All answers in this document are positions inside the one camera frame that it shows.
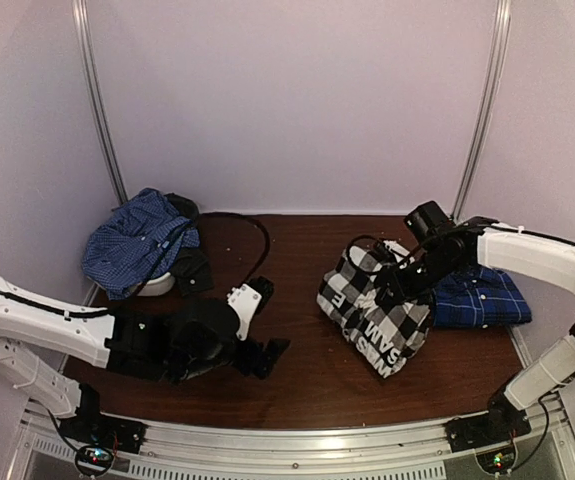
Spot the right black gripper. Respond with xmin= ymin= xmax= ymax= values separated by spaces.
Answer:
xmin=376 ymin=246 xmax=462 ymax=306

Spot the blue plaid shirt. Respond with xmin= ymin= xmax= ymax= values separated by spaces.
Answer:
xmin=432 ymin=266 xmax=532 ymax=329

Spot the black white checkered shirt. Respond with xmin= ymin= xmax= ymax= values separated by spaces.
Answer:
xmin=316 ymin=240 xmax=431 ymax=379

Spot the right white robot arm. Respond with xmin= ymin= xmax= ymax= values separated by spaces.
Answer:
xmin=375 ymin=217 xmax=575 ymax=442

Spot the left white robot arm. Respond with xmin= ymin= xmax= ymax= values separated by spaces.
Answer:
xmin=0 ymin=276 xmax=290 ymax=444

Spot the black pinstripe shirt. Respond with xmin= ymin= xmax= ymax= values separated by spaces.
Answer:
xmin=166 ymin=193 xmax=214 ymax=297

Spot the white tray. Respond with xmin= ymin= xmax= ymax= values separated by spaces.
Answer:
xmin=131 ymin=272 xmax=176 ymax=297

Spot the crumpled blue dotted shirt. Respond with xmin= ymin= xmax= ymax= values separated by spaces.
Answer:
xmin=81 ymin=188 xmax=192 ymax=300

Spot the right circuit board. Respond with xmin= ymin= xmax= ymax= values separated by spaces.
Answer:
xmin=476 ymin=450 xmax=516 ymax=475

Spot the circuit board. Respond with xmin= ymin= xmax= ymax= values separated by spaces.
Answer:
xmin=74 ymin=445 xmax=115 ymax=475
xmin=476 ymin=450 xmax=516 ymax=475

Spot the left circuit board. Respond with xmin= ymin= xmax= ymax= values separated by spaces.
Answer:
xmin=74 ymin=445 xmax=115 ymax=475

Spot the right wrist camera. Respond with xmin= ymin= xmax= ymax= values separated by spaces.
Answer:
xmin=404 ymin=200 xmax=455 ymax=243

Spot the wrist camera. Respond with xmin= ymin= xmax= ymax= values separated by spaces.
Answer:
xmin=166 ymin=277 xmax=275 ymax=371
xmin=404 ymin=200 xmax=455 ymax=243

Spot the right black cable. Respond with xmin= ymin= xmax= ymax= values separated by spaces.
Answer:
xmin=342 ymin=234 xmax=418 ymax=271

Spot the black cable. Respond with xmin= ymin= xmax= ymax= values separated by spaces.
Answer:
xmin=131 ymin=211 xmax=273 ymax=301
xmin=342 ymin=234 xmax=418 ymax=271

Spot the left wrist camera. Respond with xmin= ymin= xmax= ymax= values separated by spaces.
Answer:
xmin=166 ymin=277 xmax=275 ymax=371

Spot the front aluminium rail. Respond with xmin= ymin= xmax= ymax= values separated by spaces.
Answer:
xmin=8 ymin=391 xmax=575 ymax=480

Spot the left black cable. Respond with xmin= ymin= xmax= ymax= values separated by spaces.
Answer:
xmin=131 ymin=211 xmax=273 ymax=301

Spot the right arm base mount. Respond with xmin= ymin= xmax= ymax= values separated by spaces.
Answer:
xmin=444 ymin=412 xmax=531 ymax=453

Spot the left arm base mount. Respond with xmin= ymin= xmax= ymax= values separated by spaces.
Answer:
xmin=59 ymin=413 xmax=147 ymax=454

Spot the right aluminium frame post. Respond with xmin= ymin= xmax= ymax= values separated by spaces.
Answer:
xmin=451 ymin=0 xmax=512 ymax=219

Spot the aluminium frame post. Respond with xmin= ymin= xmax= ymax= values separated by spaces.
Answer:
xmin=71 ymin=0 xmax=128 ymax=204
xmin=451 ymin=0 xmax=512 ymax=219

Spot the left aluminium frame post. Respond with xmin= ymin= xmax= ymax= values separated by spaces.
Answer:
xmin=71 ymin=0 xmax=128 ymax=204

